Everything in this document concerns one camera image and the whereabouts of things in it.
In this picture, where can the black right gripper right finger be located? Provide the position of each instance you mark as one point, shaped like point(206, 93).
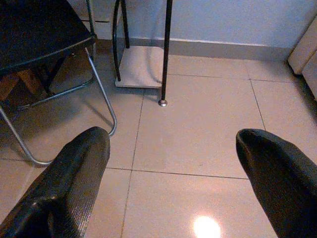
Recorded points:
point(284, 188)

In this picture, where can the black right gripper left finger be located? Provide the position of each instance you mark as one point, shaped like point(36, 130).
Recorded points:
point(64, 188)

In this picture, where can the white furniture unit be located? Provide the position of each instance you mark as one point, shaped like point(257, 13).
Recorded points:
point(307, 54)

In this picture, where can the white board black tube stand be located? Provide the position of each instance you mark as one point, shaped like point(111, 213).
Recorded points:
point(141, 69)

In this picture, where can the black metal table leg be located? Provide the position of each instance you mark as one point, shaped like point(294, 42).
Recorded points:
point(165, 62)

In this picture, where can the brown wooden frame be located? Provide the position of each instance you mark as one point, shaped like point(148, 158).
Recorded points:
point(29, 81)

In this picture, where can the black chair with chrome frame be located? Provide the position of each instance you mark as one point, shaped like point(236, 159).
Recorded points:
point(37, 29)

